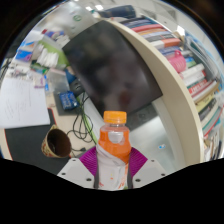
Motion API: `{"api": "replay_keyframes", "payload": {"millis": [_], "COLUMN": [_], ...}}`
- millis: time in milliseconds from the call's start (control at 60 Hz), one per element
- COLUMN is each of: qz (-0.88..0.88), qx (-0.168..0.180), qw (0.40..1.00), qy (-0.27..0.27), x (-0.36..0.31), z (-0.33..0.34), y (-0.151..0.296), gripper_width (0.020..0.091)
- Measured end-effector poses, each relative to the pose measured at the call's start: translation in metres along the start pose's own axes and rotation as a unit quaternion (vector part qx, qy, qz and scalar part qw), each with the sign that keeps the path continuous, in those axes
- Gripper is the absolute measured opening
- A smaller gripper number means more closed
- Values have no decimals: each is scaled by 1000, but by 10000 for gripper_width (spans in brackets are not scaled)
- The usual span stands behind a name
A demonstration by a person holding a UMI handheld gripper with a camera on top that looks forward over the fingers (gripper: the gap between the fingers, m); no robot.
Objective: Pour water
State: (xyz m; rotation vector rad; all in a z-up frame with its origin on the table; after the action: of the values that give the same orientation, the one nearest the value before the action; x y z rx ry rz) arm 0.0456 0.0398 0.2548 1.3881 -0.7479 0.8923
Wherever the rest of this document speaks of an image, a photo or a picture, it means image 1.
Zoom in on wooden shelf with books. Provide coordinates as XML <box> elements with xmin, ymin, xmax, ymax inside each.
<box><xmin>99</xmin><ymin>4</ymin><xmax>224</xmax><ymax>166</ymax></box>

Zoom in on black computer monitor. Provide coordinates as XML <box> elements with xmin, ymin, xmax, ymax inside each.
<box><xmin>61</xmin><ymin>19</ymin><xmax>164</xmax><ymax>118</ymax></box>

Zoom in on patterned brown mug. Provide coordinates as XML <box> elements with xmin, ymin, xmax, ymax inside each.
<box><xmin>40</xmin><ymin>124</ymin><xmax>73</xmax><ymax>159</ymax></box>

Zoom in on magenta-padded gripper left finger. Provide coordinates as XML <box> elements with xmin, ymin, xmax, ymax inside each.
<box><xmin>57</xmin><ymin>146</ymin><xmax>100</xmax><ymax>190</ymax></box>

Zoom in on blue electronic device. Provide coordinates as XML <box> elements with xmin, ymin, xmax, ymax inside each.
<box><xmin>58</xmin><ymin>90</ymin><xmax>80</xmax><ymax>111</ymax></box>

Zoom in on orange-capped drink bottle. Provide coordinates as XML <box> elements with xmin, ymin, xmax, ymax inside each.
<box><xmin>95</xmin><ymin>110</ymin><xmax>132</xmax><ymax>192</ymax></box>

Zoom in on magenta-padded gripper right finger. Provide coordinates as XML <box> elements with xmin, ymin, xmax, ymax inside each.
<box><xmin>126</xmin><ymin>146</ymin><xmax>168</xmax><ymax>190</ymax></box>

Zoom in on clear plastic box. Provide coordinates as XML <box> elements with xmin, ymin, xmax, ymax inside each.
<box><xmin>44</xmin><ymin>68</ymin><xmax>73</xmax><ymax>96</ymax></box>

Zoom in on black desk mat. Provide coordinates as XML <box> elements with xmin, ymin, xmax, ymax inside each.
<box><xmin>3</xmin><ymin>107</ymin><xmax>84</xmax><ymax>176</ymax></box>

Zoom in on black cable tangle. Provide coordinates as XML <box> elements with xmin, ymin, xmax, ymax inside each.
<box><xmin>66</xmin><ymin>93</ymin><xmax>101</xmax><ymax>153</ymax></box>

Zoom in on white paper notebook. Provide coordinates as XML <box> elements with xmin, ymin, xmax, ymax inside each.
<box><xmin>0</xmin><ymin>77</ymin><xmax>51</xmax><ymax>129</ymax></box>

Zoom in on white tissue pack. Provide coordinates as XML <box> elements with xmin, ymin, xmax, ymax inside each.
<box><xmin>34</xmin><ymin>44</ymin><xmax>61</xmax><ymax>69</ymax></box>

